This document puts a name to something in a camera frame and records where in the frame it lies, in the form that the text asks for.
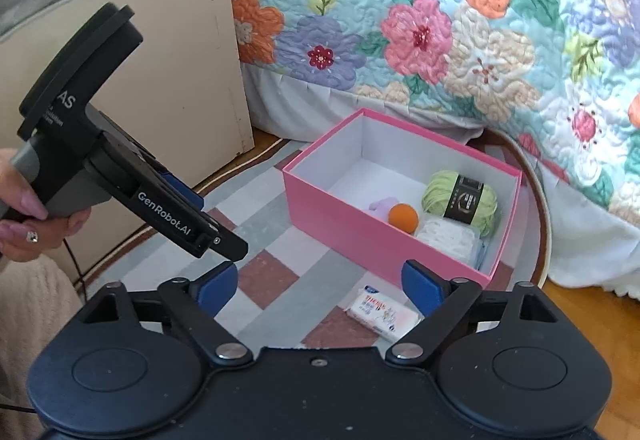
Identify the orange makeup sponge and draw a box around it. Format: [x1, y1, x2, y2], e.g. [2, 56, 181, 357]
[389, 203, 422, 234]

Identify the small white tissue packet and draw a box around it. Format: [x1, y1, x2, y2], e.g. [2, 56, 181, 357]
[346, 287, 422, 342]

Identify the pink cardboard box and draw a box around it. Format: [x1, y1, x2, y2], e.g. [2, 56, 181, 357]
[282, 109, 523, 291]

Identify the clear cotton swab packet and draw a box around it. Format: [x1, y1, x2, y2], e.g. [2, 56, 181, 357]
[415, 215, 478, 266]

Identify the black cable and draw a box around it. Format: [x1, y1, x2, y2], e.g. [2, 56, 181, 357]
[0, 399, 39, 416]
[62, 240, 87, 292]

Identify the floral quilt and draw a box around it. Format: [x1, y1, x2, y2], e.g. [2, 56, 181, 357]
[190, 0, 640, 231]

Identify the checkered rug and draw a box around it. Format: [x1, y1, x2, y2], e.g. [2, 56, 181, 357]
[75, 127, 553, 351]

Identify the green yarn ball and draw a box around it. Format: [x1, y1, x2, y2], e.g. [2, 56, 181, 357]
[421, 170, 501, 237]

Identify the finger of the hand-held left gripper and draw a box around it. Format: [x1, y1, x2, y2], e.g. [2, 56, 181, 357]
[159, 173, 205, 215]

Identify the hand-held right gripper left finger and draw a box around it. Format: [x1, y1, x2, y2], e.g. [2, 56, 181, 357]
[77, 261, 254, 367]

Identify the purple plush toy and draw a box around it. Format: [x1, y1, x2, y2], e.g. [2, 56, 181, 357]
[368, 197, 401, 223]

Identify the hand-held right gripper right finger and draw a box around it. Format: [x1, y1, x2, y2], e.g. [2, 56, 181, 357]
[385, 259, 561, 367]

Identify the person's left hand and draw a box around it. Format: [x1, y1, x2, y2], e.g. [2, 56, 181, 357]
[0, 147, 94, 264]

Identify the beige cabinet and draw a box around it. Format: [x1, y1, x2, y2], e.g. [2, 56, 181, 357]
[0, 0, 256, 282]

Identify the beige knit clothing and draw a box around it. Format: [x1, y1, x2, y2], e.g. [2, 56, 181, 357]
[0, 253, 84, 423]

